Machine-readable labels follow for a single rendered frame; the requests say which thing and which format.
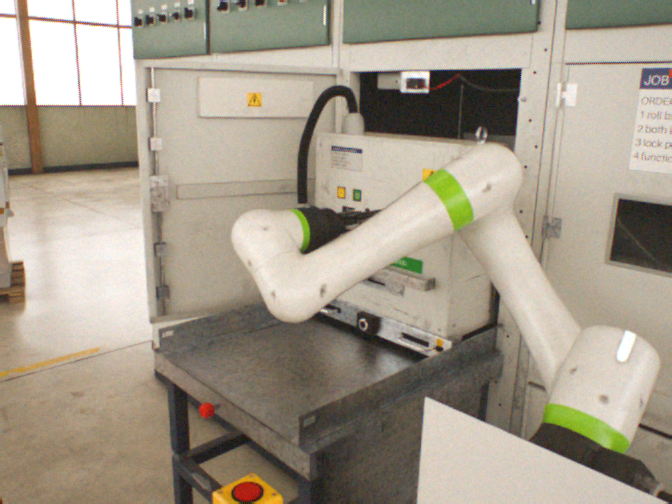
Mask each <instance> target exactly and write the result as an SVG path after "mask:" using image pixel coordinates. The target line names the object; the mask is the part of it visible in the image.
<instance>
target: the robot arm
mask: <svg viewBox="0 0 672 504"><path fill-rule="evenodd" d="M521 183H522V167H521V164H520V161H519V159H517V158H516V157H515V155H514V154H513V153H512V152H511V150H509V149H508V148H506V147H504V146H502V145H499V144H482V145H479V146H476V147H474V148H472V149H471V150H469V151H467V152H465V153H463V154H462V155H460V156H458V158H457V159H455V160H454V161H452V162H451V163H449V164H447V165H446V166H443V167H442V168H440V169H439V170H437V171H436V172H434V173H433V174H431V175H430V176H428V177H427V178H426V180H424V181H423V182H420V183H419V182H418V183H417V184H415V185H414V186H413V187H412V188H410V189H409V190H408V191H407V192H405V193H404V194H403V195H400V196H399V197H398V198H396V199H395V201H394V202H392V203H391V204H389V205H388V206H387V207H385V208H384V209H378V210H372V211H370V209H369V208H365V212H361V211H360V210H358V211H349V212H337V213H336V212H335V211H334V210H333V209H330V208H322V209H319V208H318V207H315V206H310V205H309V203H306V204H305V206H304V207H300V208H293V209H285V210H267V209H253V210H250V211H247V212H245V213H244V214H242V215H241V216H240V218H239V219H238V220H237V221H236V223H235V225H234V227H233V230H232V245H233V248H234V250H235V252H236V254H237V256H238V257H239V259H240V260H241V261H242V263H243V264H244V266H245V267H246V269H247V270H248V272H249V274H251V275H252V277H253V279H254V280H255V282H256V284H257V286H258V288H259V290H260V293H261V295H262V298H263V300H264V302H265V304H266V307H267V308H268V311H270V312H271V313H272V315H274V316H275V317H276V318H277V319H279V320H281V321H284V322H289V323H298V322H302V321H305V320H308V319H310V318H311V317H312V316H314V315H315V314H316V313H317V312H319V311H320V310H321V308H323V307H324V306H325V305H328V304H329V303H330V302H332V301H333V300H334V299H336V298H337V297H339V296H340V295H341V294H343V293H344V292H346V290H348V289H350V288H352V287H353V286H355V285H356V284H358V283H359V282H361V281H362V280H365V279H367V278H368V277H370V276H372V275H373V274H375V272H377V271H378V270H380V269H383V268H384V267H386V266H388V265H390V264H392V263H393V262H395V261H397V260H399V259H402V258H404V257H406V256H408V254H410V253H412V252H414V251H416V250H418V249H421V248H423V247H425V246H428V245H430V244H432V243H434V242H437V241H439V240H442V239H445V238H447V237H450V235H452V234H453V232H454V231H456V230H457V232H458V234H459V237H460V238H461V239H463V241H464V242H465V243H466V244H467V246H468V247H469V248H470V250H471V251H472V253H473V254H474V256H475V258H476V259H477V261H478V262H479V263H480V265H481V266H482V268H483V269H484V271H485V272H487V274H488V276H489V278H490V279H491V281H492V282H493V284H494V286H495V287H496V289H497V291H498V292H499V294H500V297H501V298H502V300H503V302H504V303H505V305H506V307H507V309H508V310H509V312H510V314H511V317H512V319H513V321H514V322H516V324H517V326H518V328H519V330H520V332H521V334H522V336H523V338H524V341H525V343H526V345H527V347H528V349H529V351H530V354H531V356H532V358H533V360H534V362H535V366H536V368H537V370H538V372H539V375H540V377H541V380H542V382H543V384H544V387H545V389H546V393H547V395H548V398H549V399H548V401H547V403H546V406H545V409H544V416H543V421H542V423H541V425H540V427H539V429H537V431H536V432H535V433H534V435H533V436H532V437H531V438H530V439H529V440H528V441H529V442H531V444H532V443H533V445H536V446H538V447H540V448H542V449H546V450H548V451H550V452H552V453H555V454H557V455H559V456H561V457H564V458H566V459H568V460H570V461H573V462H575V463H577V464H579V465H582V466H584V467H586V468H588V469H591V470H594V471H596V472H598V473H601V474H603V475H605V476H607V477H610V478H612V479H614V480H616V481H619V482H621V483H623V484H625V485H628V486H630V487H632V488H634V489H637V490H639V491H641V492H643V493H645V494H648V495H651V496H653V497H655V498H658V499H660V500H662V501H664V502H667V503H669V504H672V495H671V494H668V493H666V488H665V486H664V484H662V483H661V482H659V481H658V480H656V479H655V476H654V475H653V474H652V472H651V471H650V470H649V469H648V468H647V466H646V465H645V464H644V463H643V462H642V461H641V460H638V459H636V458H633V457H629V456H626V455H624V453H625V452H626V451H627V450H629V448H630V446H631V443H632V440H633V437H634V435H635V432H636V430H637V427H638V425H639V422H640V420H641V416H642V414H643V411H644V408H645V406H646V403H647V401H648V398H649V396H650V393H651V392H652V391H653V387H654V384H655V381H656V379H657V376H658V373H659V371H660V366H661V363H660V357H659V355H658V353H657V351H656V350H655V349H654V348H653V347H652V346H651V345H650V344H649V343H648V342H647V341H645V340H644V339H642V338H641V337H639V336H637V335H635V334H633V333H631V332H628V331H625V330H622V328H620V329H619V327H615V326H611V325H603V324H596V326H591V327H588V328H586V329H584V330H583V331H582V329H581V328H579V327H578V325H577V324H576V322H575V320H574V319H573V317H572V316H571V315H570V313H569V312H568V310H567V309H566V307H565V306H564V304H563V303H562V301H561V300H560V297H559V296H558V294H557V293H556V291H555V289H554V288H553V286H552V285H551V283H550V281H549V280H548V278H547V275H546V274H545V272H544V270H543V269H542V267H541V265H540V263H538V262H537V260H536V258H535V256H534V253H533V251H532V250H531V248H530V246H529V244H528V242H527V240H526V238H525V236H524V233H523V231H522V228H521V226H520V224H519V222H518V220H517V218H516V215H515V212H514V203H515V199H516V197H517V194H518V191H519V189H520V186H521ZM340 234H342V235H340ZM302 253H304V254H302Z"/></svg>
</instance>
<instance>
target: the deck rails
mask: <svg viewBox="0 0 672 504"><path fill-rule="evenodd" d="M281 323H284V321H281V320H279V319H277V318H276V317H275V316H274V315H272V313H271V312H270V311H268V308H267V307H266V304H265V302H264V301H261V302H258V303H254V304H250V305H245V306H242V307H238V308H234V309H230V310H225V311H222V312H218V314H214V315H210V316H207V317H202V318H198V319H194V320H191V321H187V322H183V323H178V324H174V325H171V326H167V327H163V328H159V329H158V332H159V351H160V352H159V353H160V354H161V355H162V356H164V357H165V358H167V357H170V356H174V355H178V354H181V353H185V352H188V351H191V350H194V349H198V348H201V347H205V346H209V345H212V344H215V343H218V342H222V341H226V340H229V339H233V338H236V337H239V336H242V335H246V334H250V333H253V332H257V331H260V329H263V328H266V327H271V326H274V325H277V324H281ZM171 330H172V335H169V336H165V337H163V332H167V331H171ZM495 333H496V327H494V328H492V329H488V330H486V331H484V332H482V333H480V334H479V335H477V336H475V337H473V338H471V339H468V340H465V341H463V342H461V343H459V344H456V345H454V346H452V347H450V348H447V349H444V350H442V351H440V353H438V354H435V355H433V356H431V357H429V358H426V359H423V360H421V361H419V362H417V363H414V364H412V365H410V366H408V367H405V368H402V369H400V371H398V372H396V373H393V374H391V375H389V376H387V377H383V378H381V379H379V380H377V381H375V382H372V383H370V384H368V385H366V386H362V387H360V388H358V389H356V391H354V392H351V393H349V394H347V395H344V396H341V397H339V398H337V399H335V400H333V401H330V402H328V403H326V404H323V405H320V406H318V407H316V408H314V409H312V410H309V411H307V412H305V413H302V414H299V416H298V434H296V435H294V436H292V437H290V438H288V441H290V443H291V444H293V445H294V446H296V447H297V448H299V449H300V450H301V449H304V448H306V447H308V446H310V445H312V444H314V443H316V442H318V441H320V439H322V438H325V437H327V436H329V435H331V434H333V433H335V432H337V431H339V430H341V429H343V428H346V427H348V426H350V425H352V424H354V423H356V422H358V421H360V420H362V419H364V418H367V417H369V416H370V414H372V413H374V412H376V411H378V410H380V409H382V408H384V407H387V406H389V405H391V404H393V403H395V402H397V401H399V400H401V399H403V398H405V397H408V396H410V395H412V393H414V392H416V391H418V390H420V389H422V388H424V387H426V386H429V385H431V384H433V383H435V382H437V381H439V380H441V379H443V378H445V377H447V376H450V374H452V373H454V372H456V371H458V370H460V369H462V368H464V367H466V366H468V365H471V364H473V363H475V362H477V361H479V360H481V359H483V358H485V356H487V355H489V354H491V353H494V352H495V350H494V344H495ZM313 416H314V422H312V423H309V424H307V425H305V426H303V421H305V420H307V419H309V418H311V417H313Z"/></svg>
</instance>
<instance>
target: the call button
mask: <svg viewBox="0 0 672 504"><path fill-rule="evenodd" d="M260 493H261V489H260V487H259V486H258V485H256V484H252V483H244V484H242V485H240V486H238V487H237V488H236V489H235V496H236V497H237V498H238V499H241V500H252V499H255V498H257V497H258V496H259V495H260Z"/></svg>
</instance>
